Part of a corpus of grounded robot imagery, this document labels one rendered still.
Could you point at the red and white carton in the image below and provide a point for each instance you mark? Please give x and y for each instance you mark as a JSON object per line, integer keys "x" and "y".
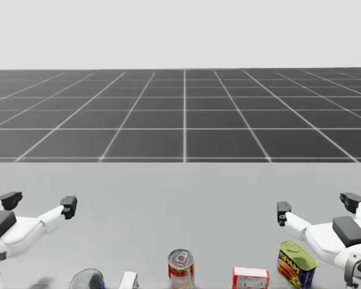
{"x": 250, "y": 278}

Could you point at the red and white can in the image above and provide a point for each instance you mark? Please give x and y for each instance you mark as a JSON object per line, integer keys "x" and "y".
{"x": 181, "y": 268}

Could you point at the green and blue rectangular can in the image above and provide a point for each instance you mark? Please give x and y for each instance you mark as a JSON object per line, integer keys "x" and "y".
{"x": 294, "y": 265}

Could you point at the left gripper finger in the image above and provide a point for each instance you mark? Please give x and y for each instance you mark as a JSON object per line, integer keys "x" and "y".
{"x": 68, "y": 206}
{"x": 9, "y": 199}

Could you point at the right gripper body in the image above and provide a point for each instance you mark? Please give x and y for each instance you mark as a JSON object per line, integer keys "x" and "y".
{"x": 325, "y": 238}

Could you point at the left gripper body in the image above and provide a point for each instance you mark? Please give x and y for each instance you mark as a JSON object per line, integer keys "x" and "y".
{"x": 21, "y": 233}

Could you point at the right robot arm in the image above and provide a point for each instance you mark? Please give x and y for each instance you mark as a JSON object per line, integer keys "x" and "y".
{"x": 356, "y": 260}

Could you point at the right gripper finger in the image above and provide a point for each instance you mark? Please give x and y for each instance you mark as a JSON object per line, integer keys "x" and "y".
{"x": 353, "y": 199}
{"x": 284, "y": 210}

